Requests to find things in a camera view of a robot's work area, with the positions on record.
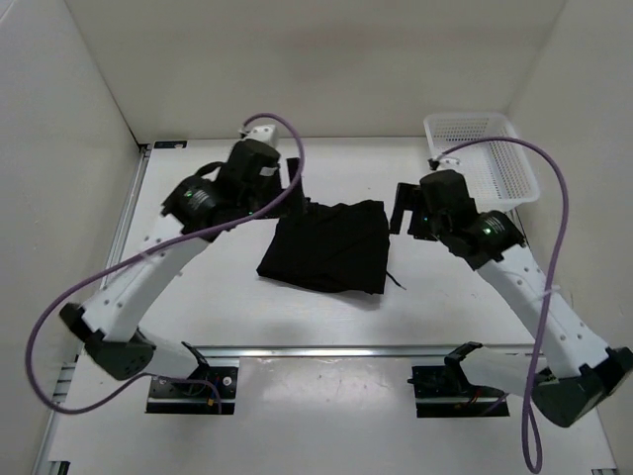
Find black trousers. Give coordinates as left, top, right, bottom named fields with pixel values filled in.
left=256, top=200, right=391, bottom=295

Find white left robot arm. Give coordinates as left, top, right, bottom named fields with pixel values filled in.
left=59, top=125, right=291, bottom=396

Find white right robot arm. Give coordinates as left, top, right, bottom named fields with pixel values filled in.
left=390, top=169, right=632, bottom=428

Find white perforated plastic basket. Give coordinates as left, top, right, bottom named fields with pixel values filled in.
left=423, top=112, right=540, bottom=212

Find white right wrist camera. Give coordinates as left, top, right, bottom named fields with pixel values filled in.
left=428, top=154, right=461, bottom=171

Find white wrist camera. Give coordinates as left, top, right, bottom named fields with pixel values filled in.
left=428, top=154, right=461, bottom=171
left=239, top=124, right=279, bottom=148

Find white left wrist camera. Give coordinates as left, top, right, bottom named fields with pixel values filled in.
left=239, top=124, right=279, bottom=148

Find aluminium left side rail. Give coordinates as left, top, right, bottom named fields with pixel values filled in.
left=105, top=143, right=152, bottom=268

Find aluminium rail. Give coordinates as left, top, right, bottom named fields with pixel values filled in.
left=105, top=143, right=152, bottom=268
left=187, top=343, right=565, bottom=362
left=502, top=207, right=566, bottom=357

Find aluminium right side rail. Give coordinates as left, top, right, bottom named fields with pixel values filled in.
left=502, top=207, right=566, bottom=357

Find aluminium front rail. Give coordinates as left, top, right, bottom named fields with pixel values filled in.
left=187, top=343, right=565, bottom=362

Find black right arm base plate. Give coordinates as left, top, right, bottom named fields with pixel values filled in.
left=407, top=366, right=509, bottom=419

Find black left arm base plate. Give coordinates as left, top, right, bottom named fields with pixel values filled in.
left=145, top=358, right=239, bottom=416

